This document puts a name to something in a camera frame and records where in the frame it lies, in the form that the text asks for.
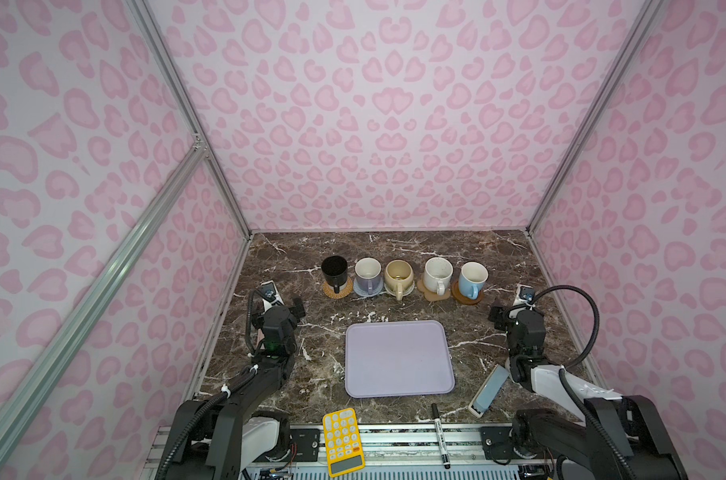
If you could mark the light blue case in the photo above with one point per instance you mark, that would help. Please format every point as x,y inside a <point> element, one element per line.
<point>488,391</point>

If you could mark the woven straw round coaster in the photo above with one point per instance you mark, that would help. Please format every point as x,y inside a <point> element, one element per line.
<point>338,293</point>

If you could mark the yellow calculator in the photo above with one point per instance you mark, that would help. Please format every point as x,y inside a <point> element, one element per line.
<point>342,443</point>

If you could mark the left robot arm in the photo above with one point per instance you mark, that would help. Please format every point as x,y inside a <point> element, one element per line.
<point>207,437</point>

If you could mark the black marker pen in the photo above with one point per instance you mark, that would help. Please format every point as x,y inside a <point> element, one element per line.
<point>441,442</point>

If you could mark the white lavender mug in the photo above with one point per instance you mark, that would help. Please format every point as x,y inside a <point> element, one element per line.
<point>368,268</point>

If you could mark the aluminium mounting rail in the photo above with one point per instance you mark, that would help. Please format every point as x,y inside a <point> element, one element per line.
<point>411,451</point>

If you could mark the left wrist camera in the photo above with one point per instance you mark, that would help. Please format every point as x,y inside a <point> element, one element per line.
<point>270,295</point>

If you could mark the grey round coaster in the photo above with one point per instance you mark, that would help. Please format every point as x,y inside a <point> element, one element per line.
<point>368,287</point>

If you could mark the lavender tray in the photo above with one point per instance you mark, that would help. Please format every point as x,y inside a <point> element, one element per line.
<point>396,359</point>

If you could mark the brown round wooden coaster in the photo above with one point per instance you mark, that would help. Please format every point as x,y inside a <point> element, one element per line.
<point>457,295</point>

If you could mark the yellow mug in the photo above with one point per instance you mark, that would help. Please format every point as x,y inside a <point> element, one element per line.
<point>399,269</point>

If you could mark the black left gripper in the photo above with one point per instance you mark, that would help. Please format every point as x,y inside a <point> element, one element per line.
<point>294,311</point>

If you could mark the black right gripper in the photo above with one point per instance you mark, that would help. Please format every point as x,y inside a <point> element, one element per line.
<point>502,314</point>

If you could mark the black mug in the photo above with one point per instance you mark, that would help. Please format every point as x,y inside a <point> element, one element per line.
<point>335,270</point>

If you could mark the cream white mug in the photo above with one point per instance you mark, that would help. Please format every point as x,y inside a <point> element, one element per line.
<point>437,275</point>

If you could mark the beige patterned round coaster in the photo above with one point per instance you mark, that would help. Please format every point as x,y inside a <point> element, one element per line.
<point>399,287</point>

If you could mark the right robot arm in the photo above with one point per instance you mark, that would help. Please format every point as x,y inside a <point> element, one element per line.
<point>616,436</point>

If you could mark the light blue mug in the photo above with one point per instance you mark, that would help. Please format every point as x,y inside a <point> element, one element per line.
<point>473,276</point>

